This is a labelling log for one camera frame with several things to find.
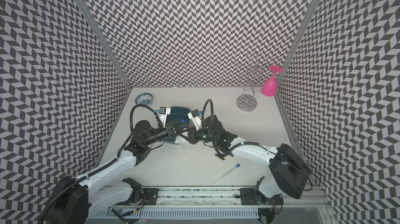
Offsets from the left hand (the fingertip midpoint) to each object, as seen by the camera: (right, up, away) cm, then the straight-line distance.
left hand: (187, 127), depth 72 cm
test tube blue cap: (-7, -1, +30) cm, 31 cm away
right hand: (-3, -10, +1) cm, 11 cm away
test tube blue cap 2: (+25, -23, +10) cm, 35 cm away
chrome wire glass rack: (+36, +27, +8) cm, 46 cm away
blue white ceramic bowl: (-35, +14, +36) cm, 52 cm away
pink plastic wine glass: (+46, +20, +17) cm, 53 cm away
